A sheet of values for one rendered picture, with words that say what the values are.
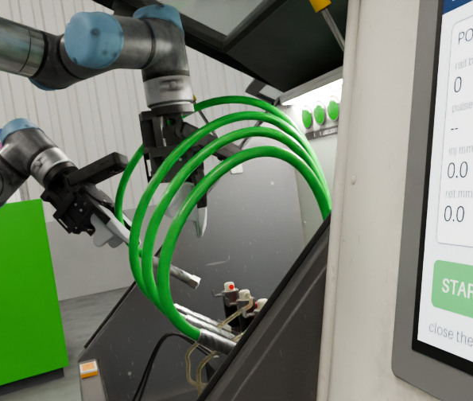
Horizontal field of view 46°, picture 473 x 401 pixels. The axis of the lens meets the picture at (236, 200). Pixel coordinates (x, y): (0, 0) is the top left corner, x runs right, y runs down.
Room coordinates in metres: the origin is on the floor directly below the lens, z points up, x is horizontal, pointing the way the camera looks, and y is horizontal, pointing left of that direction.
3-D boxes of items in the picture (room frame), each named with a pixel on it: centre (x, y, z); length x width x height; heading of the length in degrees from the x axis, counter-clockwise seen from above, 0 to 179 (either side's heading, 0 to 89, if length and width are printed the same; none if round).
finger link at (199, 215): (0.88, 0.08, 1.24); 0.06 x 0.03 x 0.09; 107
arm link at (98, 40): (0.83, 0.16, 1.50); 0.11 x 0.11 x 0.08; 50
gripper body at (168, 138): (0.89, 0.09, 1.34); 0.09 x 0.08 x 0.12; 107
